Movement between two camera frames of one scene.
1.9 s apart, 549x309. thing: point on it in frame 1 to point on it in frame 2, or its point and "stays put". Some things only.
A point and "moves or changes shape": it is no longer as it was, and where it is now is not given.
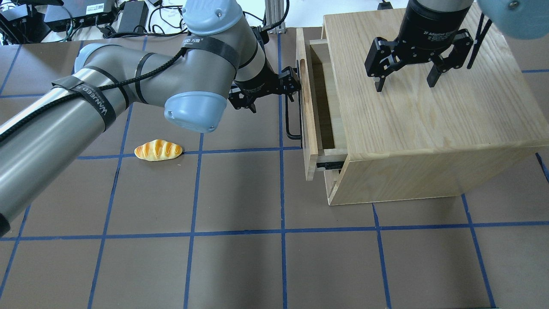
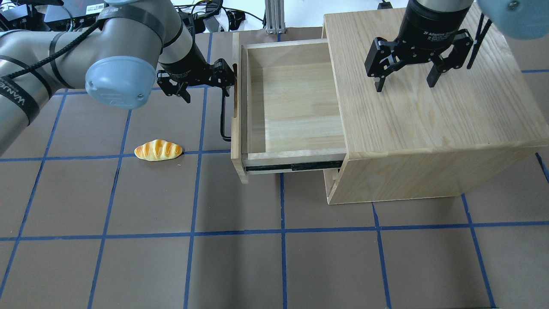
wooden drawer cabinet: [411, 141] stays put
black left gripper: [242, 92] to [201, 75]
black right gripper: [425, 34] stays put
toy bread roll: [158, 149] stays put
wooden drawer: [323, 140] moves or changes shape
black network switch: [77, 14] stays put
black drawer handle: [287, 116] to [222, 117]
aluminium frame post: [274, 12] stays put
